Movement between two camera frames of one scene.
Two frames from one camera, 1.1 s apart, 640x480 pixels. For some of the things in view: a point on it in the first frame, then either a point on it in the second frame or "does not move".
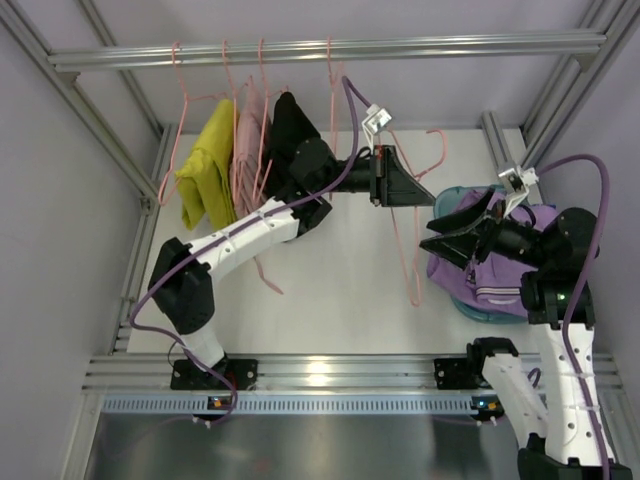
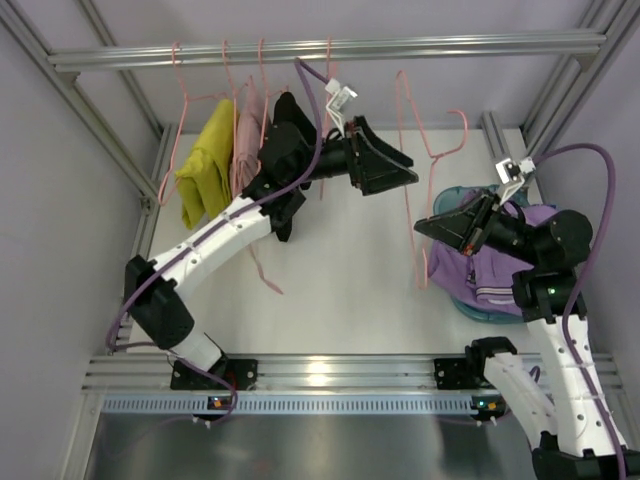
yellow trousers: [207, 184] does not move
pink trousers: [250, 156] does not move
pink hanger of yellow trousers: [186, 100] does not move
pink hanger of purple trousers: [415, 301] -> [424, 283]
